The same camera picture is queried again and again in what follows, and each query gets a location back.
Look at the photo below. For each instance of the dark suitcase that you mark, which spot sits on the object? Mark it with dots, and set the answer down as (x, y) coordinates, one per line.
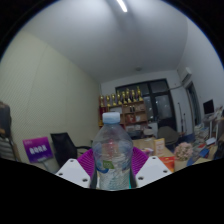
(5, 118)

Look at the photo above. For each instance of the black computer monitor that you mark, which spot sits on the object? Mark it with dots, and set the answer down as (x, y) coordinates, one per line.
(208, 106)

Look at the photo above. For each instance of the orange book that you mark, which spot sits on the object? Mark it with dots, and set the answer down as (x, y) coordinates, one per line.
(167, 162)

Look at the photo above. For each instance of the black framed glass door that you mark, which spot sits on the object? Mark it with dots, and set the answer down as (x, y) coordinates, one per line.
(163, 105)

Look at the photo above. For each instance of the grey ribbed suitcase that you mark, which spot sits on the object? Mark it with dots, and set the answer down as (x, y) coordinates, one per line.
(6, 148)

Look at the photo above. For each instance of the wooden shelf unit with trophies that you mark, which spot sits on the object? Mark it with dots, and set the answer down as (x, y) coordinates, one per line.
(133, 113)

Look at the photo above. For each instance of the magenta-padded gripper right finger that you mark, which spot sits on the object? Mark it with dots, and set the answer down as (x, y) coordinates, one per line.
(151, 170)

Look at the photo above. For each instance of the pink flowers in white pot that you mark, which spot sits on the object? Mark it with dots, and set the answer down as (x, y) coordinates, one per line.
(183, 153)

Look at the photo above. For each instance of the ceiling tube light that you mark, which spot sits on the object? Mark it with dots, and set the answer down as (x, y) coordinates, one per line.
(122, 5)

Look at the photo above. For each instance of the white air conditioner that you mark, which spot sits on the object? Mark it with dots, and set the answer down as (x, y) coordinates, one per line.
(185, 75)

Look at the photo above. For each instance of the purple sign board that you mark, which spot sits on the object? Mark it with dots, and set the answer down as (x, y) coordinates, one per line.
(37, 150)

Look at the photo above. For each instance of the orange standing card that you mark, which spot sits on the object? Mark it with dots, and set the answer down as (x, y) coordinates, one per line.
(160, 146)

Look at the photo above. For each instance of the black office chair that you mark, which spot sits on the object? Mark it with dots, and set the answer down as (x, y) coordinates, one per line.
(65, 148)

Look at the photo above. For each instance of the grey upholstered chair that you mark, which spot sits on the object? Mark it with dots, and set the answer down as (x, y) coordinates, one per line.
(168, 135)

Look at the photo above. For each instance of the clear plastic water bottle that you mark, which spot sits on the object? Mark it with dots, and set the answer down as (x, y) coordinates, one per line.
(111, 150)

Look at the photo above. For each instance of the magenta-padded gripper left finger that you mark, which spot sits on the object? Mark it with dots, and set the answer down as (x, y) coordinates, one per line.
(75, 173)

